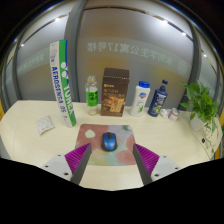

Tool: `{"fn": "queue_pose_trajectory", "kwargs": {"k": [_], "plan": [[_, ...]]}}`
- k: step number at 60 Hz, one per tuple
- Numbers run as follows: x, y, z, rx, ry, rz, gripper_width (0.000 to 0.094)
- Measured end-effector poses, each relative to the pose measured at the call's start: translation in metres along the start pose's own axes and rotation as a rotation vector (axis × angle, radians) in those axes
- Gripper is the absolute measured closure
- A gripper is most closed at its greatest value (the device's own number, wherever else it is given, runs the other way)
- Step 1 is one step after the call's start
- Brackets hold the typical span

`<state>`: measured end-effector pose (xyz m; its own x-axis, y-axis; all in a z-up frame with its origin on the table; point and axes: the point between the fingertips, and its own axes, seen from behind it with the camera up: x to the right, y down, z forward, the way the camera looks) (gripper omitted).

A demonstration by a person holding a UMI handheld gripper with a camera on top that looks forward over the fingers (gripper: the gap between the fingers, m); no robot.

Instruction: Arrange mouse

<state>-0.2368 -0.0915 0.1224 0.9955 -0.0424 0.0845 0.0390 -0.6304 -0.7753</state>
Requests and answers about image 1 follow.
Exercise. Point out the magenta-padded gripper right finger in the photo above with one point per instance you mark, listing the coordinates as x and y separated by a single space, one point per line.
151 161

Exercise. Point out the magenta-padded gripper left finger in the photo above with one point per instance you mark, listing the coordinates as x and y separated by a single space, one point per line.
71 160

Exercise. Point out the blue computer mouse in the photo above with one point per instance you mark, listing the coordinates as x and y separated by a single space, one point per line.
109 141

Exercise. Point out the floral pastel mouse pad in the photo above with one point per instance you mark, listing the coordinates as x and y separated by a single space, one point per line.
96 133

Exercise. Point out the small white patterned packet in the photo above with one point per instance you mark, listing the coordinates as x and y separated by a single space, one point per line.
44 125

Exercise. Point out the crumpled white tissue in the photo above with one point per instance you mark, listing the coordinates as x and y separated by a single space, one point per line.
164 113

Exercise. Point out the white jar silver lid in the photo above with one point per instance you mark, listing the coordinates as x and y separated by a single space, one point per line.
173 114

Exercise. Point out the dark blue pump bottle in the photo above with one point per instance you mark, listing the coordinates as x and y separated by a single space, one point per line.
157 100

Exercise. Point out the white lotion bottle blue cap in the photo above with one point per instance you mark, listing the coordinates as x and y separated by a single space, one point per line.
140 100

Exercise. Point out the clear bottle green label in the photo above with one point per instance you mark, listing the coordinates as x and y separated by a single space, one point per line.
92 98

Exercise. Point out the green plant in white pot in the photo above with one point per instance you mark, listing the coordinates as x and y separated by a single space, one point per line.
201 105

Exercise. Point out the brown cardboard box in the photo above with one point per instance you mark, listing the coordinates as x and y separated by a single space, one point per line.
114 95

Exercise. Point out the white green shuttlecock tube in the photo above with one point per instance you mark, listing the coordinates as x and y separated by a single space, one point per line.
63 83

